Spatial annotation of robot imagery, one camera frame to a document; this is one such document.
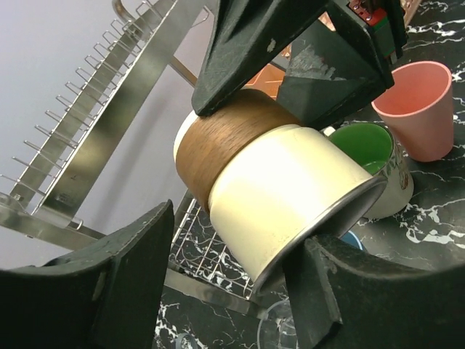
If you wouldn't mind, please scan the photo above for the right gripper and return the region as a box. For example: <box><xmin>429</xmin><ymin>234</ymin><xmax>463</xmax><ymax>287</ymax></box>
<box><xmin>277</xmin><ymin>1</ymin><xmax>408</xmax><ymax>129</ymax></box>

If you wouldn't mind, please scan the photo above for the steel two-tier dish rack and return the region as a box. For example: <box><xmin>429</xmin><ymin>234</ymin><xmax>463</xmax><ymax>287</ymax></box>
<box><xmin>1</xmin><ymin>1</ymin><xmax>267</xmax><ymax>318</ymax></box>

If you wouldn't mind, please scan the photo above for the cream ceramic mug green inside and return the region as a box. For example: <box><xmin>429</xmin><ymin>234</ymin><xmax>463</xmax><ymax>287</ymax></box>
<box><xmin>323</xmin><ymin>123</ymin><xmax>414</xmax><ymax>220</ymax></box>

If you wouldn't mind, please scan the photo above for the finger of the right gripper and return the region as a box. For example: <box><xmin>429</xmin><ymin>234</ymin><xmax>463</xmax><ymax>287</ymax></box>
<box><xmin>192</xmin><ymin>0</ymin><xmax>328</xmax><ymax>116</ymax></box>

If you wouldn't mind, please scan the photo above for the light blue plastic cup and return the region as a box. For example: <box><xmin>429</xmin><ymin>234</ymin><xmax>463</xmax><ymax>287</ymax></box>
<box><xmin>341</xmin><ymin>230</ymin><xmax>365</xmax><ymax>251</ymax></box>

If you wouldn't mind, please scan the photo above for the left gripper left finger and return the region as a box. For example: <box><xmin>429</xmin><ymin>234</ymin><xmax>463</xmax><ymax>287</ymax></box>
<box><xmin>1</xmin><ymin>201</ymin><xmax>174</xmax><ymax>348</ymax></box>

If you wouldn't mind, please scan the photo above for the cream and brown cup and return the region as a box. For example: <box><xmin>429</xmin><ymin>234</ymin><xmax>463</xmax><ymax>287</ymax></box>
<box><xmin>173</xmin><ymin>89</ymin><xmax>386</xmax><ymax>294</ymax></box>

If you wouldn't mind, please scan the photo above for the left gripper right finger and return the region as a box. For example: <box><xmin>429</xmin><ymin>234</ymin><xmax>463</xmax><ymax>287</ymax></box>
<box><xmin>283</xmin><ymin>235</ymin><xmax>464</xmax><ymax>348</ymax></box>

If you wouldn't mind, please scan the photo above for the tall pink plastic cup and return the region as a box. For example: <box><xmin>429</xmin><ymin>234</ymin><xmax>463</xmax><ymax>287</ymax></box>
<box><xmin>371</xmin><ymin>61</ymin><xmax>454</xmax><ymax>162</ymax></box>

